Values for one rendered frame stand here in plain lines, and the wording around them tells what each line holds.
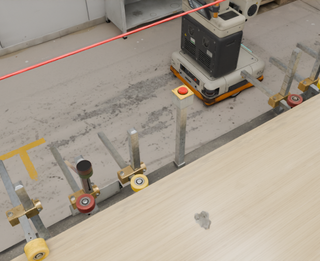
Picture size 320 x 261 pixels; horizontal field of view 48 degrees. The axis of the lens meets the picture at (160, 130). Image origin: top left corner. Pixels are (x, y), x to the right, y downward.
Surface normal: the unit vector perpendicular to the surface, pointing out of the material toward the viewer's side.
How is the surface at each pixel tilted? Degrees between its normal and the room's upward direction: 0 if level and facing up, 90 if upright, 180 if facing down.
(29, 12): 90
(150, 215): 0
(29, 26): 90
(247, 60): 0
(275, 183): 0
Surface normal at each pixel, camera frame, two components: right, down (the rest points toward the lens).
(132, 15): -0.01, -0.68
